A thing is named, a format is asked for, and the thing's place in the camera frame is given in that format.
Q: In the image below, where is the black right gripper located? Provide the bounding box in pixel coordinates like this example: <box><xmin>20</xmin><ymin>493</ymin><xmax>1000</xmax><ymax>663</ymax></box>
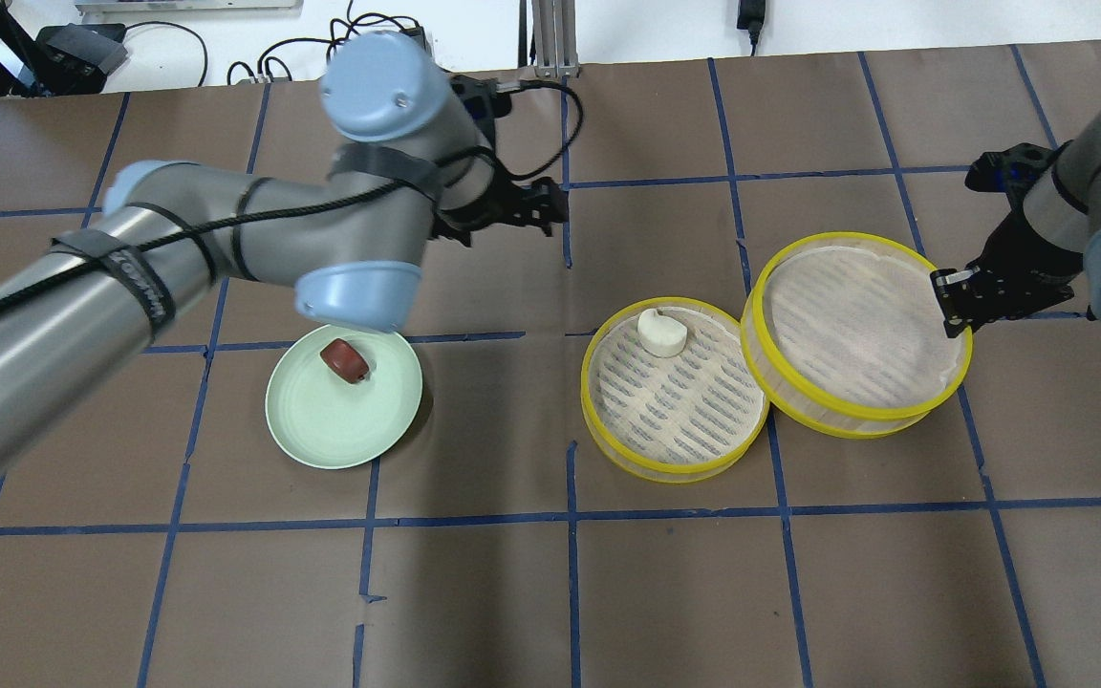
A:
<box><xmin>930</xmin><ymin>229</ymin><xmax>1084</xmax><ymax>338</ymax></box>

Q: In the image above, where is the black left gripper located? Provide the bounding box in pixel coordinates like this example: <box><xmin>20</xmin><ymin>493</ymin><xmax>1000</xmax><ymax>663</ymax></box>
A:
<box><xmin>430</xmin><ymin>178</ymin><xmax>570</xmax><ymax>247</ymax></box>

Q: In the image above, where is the white steamed bun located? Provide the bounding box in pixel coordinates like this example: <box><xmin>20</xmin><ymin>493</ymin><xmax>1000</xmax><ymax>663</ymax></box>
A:
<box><xmin>637</xmin><ymin>308</ymin><xmax>689</xmax><ymax>358</ymax></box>

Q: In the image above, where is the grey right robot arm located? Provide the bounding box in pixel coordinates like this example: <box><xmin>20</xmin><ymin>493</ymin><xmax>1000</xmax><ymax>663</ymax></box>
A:
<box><xmin>930</xmin><ymin>112</ymin><xmax>1101</xmax><ymax>338</ymax></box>

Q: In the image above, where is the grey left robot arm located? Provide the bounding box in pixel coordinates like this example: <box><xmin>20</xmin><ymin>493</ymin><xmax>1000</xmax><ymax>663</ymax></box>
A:
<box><xmin>0</xmin><ymin>32</ymin><xmax>569</xmax><ymax>478</ymax></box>

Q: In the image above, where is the white mesh steamer cloth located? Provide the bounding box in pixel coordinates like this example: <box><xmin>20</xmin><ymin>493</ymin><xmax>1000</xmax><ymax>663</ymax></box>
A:
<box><xmin>762</xmin><ymin>245</ymin><xmax>966</xmax><ymax>409</ymax></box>

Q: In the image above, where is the yellow rimmed bottom steamer tray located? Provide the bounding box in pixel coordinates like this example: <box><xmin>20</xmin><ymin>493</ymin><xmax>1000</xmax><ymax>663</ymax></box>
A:
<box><xmin>580</xmin><ymin>297</ymin><xmax>771</xmax><ymax>484</ymax></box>

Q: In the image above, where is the brown round bun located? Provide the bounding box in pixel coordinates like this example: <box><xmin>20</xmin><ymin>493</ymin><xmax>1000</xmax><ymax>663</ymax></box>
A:
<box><xmin>319</xmin><ymin>338</ymin><xmax>370</xmax><ymax>384</ymax></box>

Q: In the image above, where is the black hanging plug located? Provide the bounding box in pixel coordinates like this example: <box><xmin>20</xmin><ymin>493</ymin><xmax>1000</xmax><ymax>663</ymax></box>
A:
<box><xmin>735</xmin><ymin>0</ymin><xmax>767</xmax><ymax>54</ymax></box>

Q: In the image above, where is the light green plate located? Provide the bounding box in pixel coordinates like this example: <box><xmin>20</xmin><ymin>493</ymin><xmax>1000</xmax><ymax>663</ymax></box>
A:
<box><xmin>264</xmin><ymin>326</ymin><xmax>423</xmax><ymax>469</ymax></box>

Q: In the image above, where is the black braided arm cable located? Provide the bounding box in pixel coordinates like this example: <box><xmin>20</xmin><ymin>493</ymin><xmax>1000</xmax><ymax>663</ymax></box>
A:
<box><xmin>0</xmin><ymin>80</ymin><xmax>586</xmax><ymax>345</ymax></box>

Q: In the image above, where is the aluminium frame post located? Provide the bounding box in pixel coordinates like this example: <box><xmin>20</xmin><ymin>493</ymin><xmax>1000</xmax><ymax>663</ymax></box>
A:
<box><xmin>525</xmin><ymin>1</ymin><xmax>581</xmax><ymax>79</ymax></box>

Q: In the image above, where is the black cable bundle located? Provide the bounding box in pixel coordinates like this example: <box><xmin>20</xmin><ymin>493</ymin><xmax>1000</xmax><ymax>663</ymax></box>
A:
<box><xmin>226</xmin><ymin>0</ymin><xmax>456</xmax><ymax>87</ymax></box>

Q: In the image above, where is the black tripod mount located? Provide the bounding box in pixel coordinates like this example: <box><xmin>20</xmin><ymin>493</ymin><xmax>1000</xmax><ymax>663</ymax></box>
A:
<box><xmin>0</xmin><ymin>1</ymin><xmax>128</xmax><ymax>97</ymax></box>

